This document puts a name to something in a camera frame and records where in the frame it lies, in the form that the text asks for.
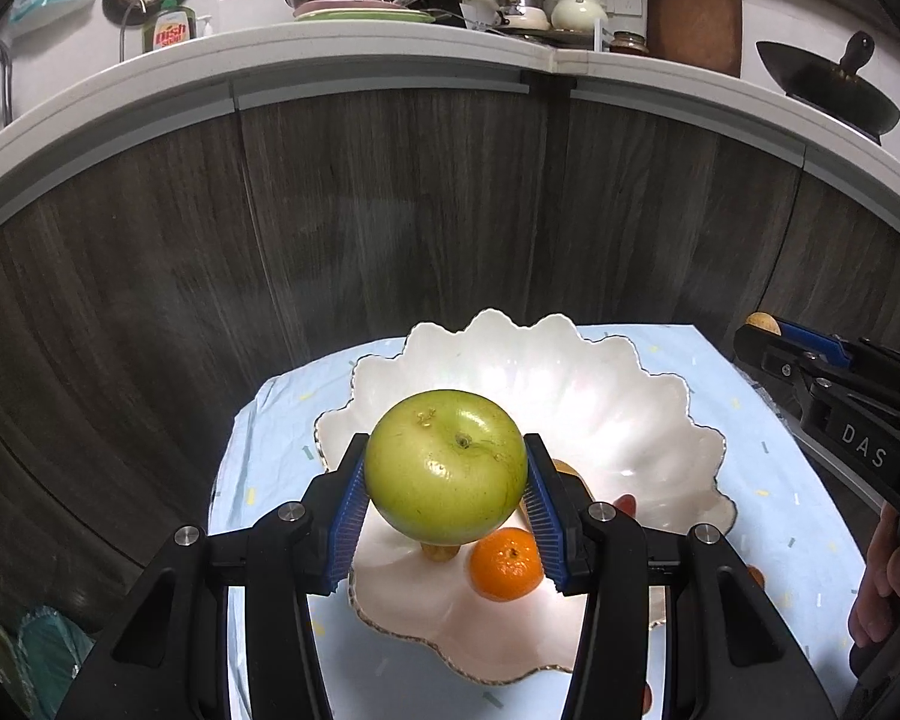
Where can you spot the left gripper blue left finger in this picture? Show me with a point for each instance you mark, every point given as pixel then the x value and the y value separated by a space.
pixel 336 503

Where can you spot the white scalloped ceramic bowl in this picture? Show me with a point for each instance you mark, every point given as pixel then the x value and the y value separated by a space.
pixel 623 429

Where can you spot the black wok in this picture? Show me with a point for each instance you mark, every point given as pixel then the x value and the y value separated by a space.
pixel 835 88

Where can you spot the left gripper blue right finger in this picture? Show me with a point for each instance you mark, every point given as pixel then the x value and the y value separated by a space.
pixel 555 502

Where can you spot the light blue tablecloth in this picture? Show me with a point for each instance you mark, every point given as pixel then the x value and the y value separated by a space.
pixel 786 524

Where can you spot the person right hand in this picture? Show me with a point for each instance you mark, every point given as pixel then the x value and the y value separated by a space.
pixel 869 621

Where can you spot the green and pink plates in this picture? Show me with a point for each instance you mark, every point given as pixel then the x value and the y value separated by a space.
pixel 375 10

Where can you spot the small orange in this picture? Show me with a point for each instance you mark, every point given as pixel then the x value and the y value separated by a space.
pixel 505 565

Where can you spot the cream ceramic pot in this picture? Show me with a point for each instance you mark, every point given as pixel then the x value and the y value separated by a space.
pixel 582 16

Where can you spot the green apple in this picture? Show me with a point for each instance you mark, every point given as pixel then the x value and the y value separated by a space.
pixel 445 467

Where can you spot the large orange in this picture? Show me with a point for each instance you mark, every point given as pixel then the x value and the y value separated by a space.
pixel 757 576

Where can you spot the wooden cutting board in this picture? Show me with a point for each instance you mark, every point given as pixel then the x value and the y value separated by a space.
pixel 703 33

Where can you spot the teal bag on floor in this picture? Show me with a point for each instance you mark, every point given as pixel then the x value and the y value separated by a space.
pixel 41 660

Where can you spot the green dish soap bottle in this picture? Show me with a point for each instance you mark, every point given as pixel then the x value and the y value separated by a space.
pixel 172 24

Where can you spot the red grape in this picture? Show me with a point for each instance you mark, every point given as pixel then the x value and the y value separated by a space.
pixel 626 504

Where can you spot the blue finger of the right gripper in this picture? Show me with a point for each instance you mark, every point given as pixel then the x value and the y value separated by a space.
pixel 782 359
pixel 828 347

